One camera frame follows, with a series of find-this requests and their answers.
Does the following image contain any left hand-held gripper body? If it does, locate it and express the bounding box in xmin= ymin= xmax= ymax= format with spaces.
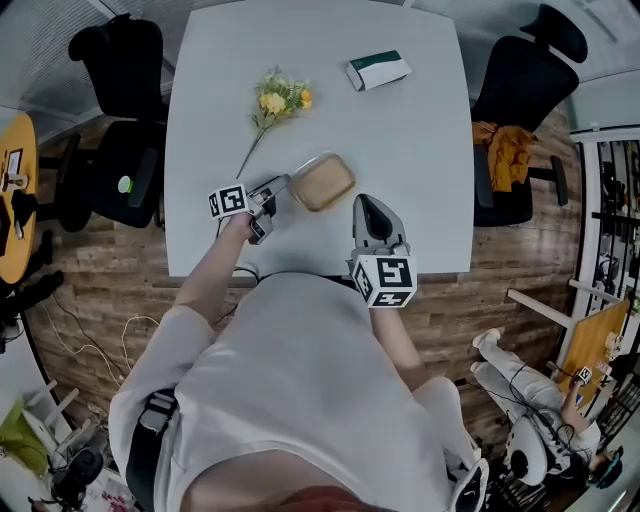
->
xmin=207 ymin=183 xmax=278 ymax=247

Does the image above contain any white green tissue box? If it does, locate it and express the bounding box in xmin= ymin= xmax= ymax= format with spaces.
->
xmin=345 ymin=49 xmax=414 ymax=93

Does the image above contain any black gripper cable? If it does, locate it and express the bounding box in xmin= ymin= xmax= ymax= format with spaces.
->
xmin=214 ymin=266 xmax=262 ymax=327

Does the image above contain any yellow artificial flower bunch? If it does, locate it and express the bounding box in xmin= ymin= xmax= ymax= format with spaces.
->
xmin=235 ymin=64 xmax=315 ymax=180

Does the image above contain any person's white shirt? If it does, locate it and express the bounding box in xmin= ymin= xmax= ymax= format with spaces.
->
xmin=108 ymin=271 xmax=484 ymax=512

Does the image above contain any person's left forearm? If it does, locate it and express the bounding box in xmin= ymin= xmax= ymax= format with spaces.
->
xmin=173 ymin=213 xmax=254 ymax=346

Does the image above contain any orange cloth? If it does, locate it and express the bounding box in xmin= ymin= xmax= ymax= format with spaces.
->
xmin=471 ymin=120 xmax=537 ymax=194

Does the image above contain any white floor cable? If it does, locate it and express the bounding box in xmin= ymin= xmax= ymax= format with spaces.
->
xmin=38 ymin=298 xmax=162 ymax=387

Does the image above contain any person's right forearm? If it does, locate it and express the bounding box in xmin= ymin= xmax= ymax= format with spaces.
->
xmin=368 ymin=305 xmax=432 ymax=397

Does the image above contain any black round device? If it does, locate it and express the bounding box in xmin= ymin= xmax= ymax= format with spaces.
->
xmin=51 ymin=445 xmax=106 ymax=507

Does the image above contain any yellow round table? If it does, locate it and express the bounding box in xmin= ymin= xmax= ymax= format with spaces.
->
xmin=0 ymin=113 xmax=41 ymax=286

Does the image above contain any wooden desk with white frame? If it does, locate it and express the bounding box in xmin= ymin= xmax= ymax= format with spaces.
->
xmin=506 ymin=278 xmax=634 ymax=409

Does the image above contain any black metal shelf rack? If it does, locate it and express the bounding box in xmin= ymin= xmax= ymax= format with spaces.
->
xmin=573 ymin=139 xmax=640 ymax=322

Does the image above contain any black shoulder strap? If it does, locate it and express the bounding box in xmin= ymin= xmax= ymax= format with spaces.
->
xmin=125 ymin=388 xmax=180 ymax=512

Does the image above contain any dark brown notebook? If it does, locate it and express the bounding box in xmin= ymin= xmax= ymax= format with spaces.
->
xmin=0 ymin=201 xmax=14 ymax=257

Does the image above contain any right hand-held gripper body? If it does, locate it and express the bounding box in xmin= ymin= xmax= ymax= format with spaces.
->
xmin=345 ymin=241 xmax=419 ymax=310

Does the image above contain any black pouch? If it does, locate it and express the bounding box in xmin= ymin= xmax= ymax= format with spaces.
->
xmin=10 ymin=191 xmax=39 ymax=236

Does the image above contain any black office chair with headrest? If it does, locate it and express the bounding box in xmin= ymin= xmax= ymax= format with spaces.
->
xmin=470 ymin=3 xmax=590 ymax=229

